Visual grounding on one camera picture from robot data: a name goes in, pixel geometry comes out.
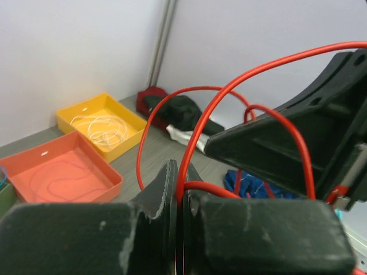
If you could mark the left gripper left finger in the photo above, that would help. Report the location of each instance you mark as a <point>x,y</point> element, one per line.
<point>137,237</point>

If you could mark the black cloth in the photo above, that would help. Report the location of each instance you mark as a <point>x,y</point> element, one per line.
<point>183,113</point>

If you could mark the dark red cloth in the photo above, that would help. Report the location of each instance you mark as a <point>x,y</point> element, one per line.
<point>145,103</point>

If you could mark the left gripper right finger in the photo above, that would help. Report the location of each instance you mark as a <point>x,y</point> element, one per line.
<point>262,236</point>

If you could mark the yellow plastic bin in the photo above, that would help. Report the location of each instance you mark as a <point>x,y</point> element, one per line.
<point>109,126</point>

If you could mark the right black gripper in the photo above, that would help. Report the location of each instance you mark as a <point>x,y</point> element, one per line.
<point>330,114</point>

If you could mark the green plastic bin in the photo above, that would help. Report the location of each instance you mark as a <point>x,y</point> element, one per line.
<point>8,196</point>

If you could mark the blue plaid shirt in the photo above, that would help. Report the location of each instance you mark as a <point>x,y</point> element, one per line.
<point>253,186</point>

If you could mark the orange plastic bin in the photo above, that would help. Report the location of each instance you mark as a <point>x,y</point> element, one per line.
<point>66,169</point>

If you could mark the right aluminium frame post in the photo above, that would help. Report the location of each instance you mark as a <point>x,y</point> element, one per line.
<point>162,39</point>

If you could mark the white cloth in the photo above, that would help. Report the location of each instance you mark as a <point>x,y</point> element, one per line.
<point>183,137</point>

